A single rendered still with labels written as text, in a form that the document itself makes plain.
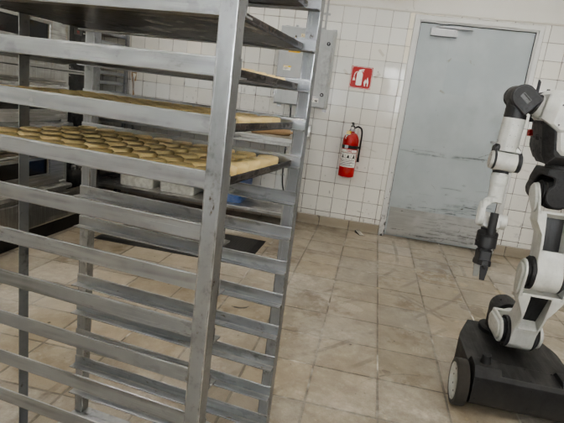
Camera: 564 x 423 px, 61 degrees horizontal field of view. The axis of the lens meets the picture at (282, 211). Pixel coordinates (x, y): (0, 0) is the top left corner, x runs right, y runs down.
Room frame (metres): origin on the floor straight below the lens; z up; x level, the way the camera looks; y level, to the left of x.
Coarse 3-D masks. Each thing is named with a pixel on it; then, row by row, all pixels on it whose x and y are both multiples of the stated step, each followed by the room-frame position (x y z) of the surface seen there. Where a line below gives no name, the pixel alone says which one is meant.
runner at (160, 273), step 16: (16, 240) 0.89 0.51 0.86; (32, 240) 0.88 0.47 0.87; (48, 240) 0.87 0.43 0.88; (64, 256) 0.86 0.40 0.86; (80, 256) 0.85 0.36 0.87; (96, 256) 0.84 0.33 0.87; (112, 256) 0.83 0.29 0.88; (128, 272) 0.82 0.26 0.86; (144, 272) 0.81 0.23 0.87; (160, 272) 0.80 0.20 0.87; (176, 272) 0.79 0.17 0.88; (192, 288) 0.78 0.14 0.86
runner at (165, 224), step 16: (0, 192) 0.90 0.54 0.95; (16, 192) 0.89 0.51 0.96; (32, 192) 0.88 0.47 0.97; (48, 192) 0.87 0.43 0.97; (64, 208) 0.86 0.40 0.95; (80, 208) 0.85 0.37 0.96; (96, 208) 0.84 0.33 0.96; (112, 208) 0.83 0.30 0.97; (128, 208) 0.82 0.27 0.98; (128, 224) 0.82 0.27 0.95; (144, 224) 0.81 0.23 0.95; (160, 224) 0.80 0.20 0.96; (176, 224) 0.79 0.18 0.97; (192, 224) 0.78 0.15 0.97; (224, 240) 0.79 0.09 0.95
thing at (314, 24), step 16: (320, 16) 1.17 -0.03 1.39; (320, 32) 1.19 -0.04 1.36; (304, 64) 1.18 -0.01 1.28; (304, 96) 1.17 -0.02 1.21; (304, 112) 1.17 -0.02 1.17; (304, 144) 1.18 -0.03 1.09; (288, 176) 1.18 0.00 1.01; (288, 208) 1.17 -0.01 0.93; (288, 224) 1.17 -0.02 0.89; (288, 256) 1.17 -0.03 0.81; (288, 272) 1.19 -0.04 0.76; (272, 320) 1.18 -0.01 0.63; (272, 352) 1.17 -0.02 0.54; (272, 384) 1.18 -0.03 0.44
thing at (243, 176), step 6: (288, 162) 1.14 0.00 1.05; (264, 168) 0.99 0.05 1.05; (270, 168) 1.02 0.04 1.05; (276, 168) 1.06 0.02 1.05; (282, 168) 1.10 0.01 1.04; (240, 174) 0.86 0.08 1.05; (246, 174) 0.89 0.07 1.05; (252, 174) 0.92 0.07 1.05; (258, 174) 0.96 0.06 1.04; (264, 174) 0.99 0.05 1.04; (234, 180) 0.84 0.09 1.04; (240, 180) 0.87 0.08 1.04
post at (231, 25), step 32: (224, 0) 0.74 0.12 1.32; (224, 32) 0.74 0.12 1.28; (224, 64) 0.74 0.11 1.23; (224, 96) 0.74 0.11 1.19; (224, 128) 0.74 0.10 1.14; (224, 160) 0.74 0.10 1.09; (224, 192) 0.75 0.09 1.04; (224, 224) 0.76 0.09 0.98; (192, 320) 0.75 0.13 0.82; (192, 352) 0.74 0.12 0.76; (192, 384) 0.74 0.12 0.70; (192, 416) 0.74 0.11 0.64
